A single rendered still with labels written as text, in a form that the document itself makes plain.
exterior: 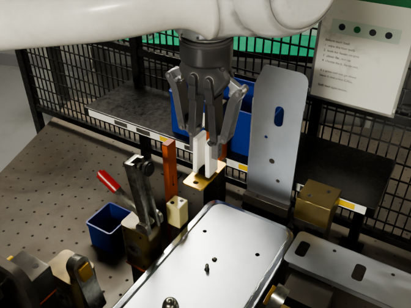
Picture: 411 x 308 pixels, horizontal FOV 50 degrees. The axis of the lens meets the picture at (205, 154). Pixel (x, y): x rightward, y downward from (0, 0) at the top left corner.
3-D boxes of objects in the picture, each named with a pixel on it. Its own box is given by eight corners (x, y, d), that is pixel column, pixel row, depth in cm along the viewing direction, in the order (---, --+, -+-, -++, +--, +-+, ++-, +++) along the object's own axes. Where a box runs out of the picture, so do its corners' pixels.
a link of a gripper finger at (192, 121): (196, 77, 62) (188, 73, 62) (191, 140, 69) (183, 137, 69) (210, 67, 65) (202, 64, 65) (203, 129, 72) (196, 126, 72)
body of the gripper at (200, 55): (164, 35, 59) (167, 96, 64) (219, 47, 55) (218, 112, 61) (194, 19, 64) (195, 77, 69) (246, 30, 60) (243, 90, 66)
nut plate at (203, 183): (201, 191, 70) (201, 186, 69) (181, 183, 72) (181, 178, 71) (227, 164, 76) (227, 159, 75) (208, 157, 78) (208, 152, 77)
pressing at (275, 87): (288, 206, 104) (308, 76, 84) (245, 190, 109) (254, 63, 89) (290, 205, 104) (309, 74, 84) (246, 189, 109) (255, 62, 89)
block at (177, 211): (183, 311, 115) (178, 208, 94) (172, 305, 117) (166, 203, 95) (191, 302, 117) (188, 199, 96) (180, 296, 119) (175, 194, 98)
